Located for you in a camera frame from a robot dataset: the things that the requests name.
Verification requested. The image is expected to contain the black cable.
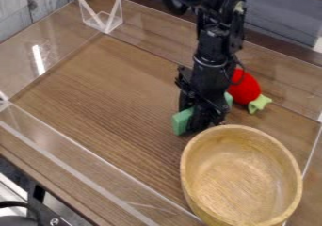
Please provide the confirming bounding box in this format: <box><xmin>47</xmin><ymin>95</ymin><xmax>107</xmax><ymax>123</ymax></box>
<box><xmin>0</xmin><ymin>200</ymin><xmax>32</xmax><ymax>214</ymax></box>

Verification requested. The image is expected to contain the black metal table leg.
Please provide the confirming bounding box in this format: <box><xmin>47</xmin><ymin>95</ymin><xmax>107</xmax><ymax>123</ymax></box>
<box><xmin>28</xmin><ymin>184</ymin><xmax>72</xmax><ymax>226</ymax></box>

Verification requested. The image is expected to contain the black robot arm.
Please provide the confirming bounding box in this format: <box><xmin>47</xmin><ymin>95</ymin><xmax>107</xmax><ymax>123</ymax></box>
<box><xmin>161</xmin><ymin>0</ymin><xmax>247</xmax><ymax>136</ymax></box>

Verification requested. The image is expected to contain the clear acrylic tray wall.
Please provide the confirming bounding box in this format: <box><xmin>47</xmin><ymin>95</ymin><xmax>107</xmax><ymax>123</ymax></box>
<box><xmin>0</xmin><ymin>94</ymin><xmax>203</xmax><ymax>226</ymax></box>

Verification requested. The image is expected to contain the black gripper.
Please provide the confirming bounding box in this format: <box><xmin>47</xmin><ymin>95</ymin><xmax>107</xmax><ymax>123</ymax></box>
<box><xmin>175</xmin><ymin>56</ymin><xmax>246</xmax><ymax>133</ymax></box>

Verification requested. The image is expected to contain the red plush strawberry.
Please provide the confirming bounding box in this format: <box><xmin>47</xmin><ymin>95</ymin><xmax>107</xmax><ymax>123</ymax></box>
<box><xmin>227</xmin><ymin>69</ymin><xmax>272</xmax><ymax>114</ymax></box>

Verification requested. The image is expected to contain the green foam block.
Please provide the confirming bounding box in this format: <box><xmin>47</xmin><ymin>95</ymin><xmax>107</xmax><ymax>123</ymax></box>
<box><xmin>171</xmin><ymin>91</ymin><xmax>234</xmax><ymax>137</ymax></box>

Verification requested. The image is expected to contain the light wooden bowl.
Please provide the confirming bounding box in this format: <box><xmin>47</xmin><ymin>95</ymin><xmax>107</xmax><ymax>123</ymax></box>
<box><xmin>180</xmin><ymin>125</ymin><xmax>303</xmax><ymax>226</ymax></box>

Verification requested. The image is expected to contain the clear acrylic corner bracket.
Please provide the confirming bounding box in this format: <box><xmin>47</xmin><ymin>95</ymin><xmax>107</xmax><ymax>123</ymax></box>
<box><xmin>77</xmin><ymin>0</ymin><xmax>123</xmax><ymax>34</ymax></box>

